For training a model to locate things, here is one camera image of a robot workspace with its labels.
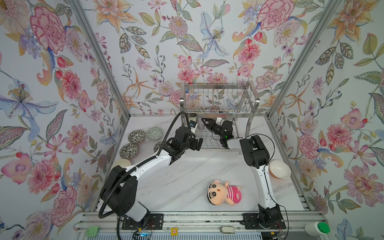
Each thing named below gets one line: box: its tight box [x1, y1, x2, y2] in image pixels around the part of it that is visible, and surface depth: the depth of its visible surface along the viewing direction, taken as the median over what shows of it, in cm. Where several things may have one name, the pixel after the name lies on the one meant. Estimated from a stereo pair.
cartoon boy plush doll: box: [207, 180, 242, 206], surface depth 78 cm
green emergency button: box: [317, 222, 331, 234], surface depth 66 cm
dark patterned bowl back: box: [128, 129, 146, 144], surface depth 107 cm
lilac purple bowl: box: [197, 117, 205, 131], surface depth 102 cm
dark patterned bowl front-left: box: [119, 143, 139, 160], surface depth 100 cm
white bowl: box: [269, 160, 291, 180], surface depth 91 cm
